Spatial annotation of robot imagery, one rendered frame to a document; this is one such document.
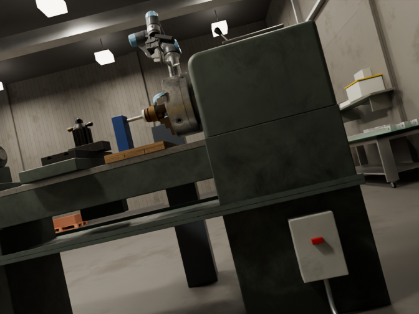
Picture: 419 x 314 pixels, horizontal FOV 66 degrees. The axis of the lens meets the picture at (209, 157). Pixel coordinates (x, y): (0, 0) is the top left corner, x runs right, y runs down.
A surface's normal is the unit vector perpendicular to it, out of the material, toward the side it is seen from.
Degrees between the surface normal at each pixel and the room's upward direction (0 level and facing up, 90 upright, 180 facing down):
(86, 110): 90
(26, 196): 90
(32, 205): 90
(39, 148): 90
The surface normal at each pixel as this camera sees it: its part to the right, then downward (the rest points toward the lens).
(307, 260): -0.12, -0.02
